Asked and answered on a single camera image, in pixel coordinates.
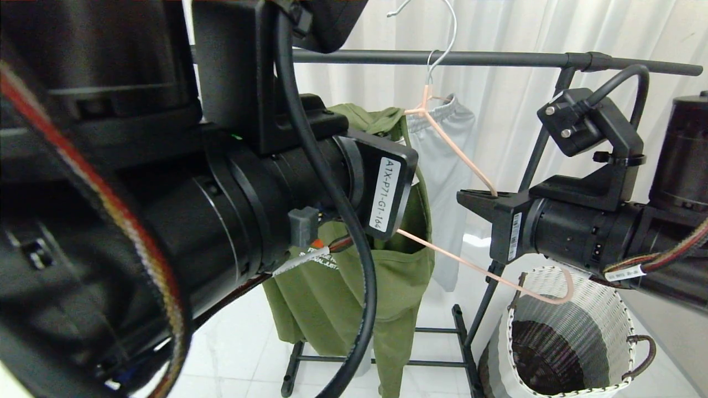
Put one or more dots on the pale grey shorts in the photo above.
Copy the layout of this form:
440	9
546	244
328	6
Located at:
448	166

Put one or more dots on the black clothes rack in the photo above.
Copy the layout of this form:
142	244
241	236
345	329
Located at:
498	58

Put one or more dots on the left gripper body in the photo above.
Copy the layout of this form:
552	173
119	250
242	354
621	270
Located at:
249	221

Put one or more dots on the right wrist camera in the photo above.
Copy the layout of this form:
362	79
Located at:
592	121

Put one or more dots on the white laundry basket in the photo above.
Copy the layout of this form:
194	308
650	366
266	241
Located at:
597	309

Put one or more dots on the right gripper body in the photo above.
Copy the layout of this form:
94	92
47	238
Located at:
581	232

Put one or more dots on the green garment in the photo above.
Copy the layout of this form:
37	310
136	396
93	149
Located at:
387	287

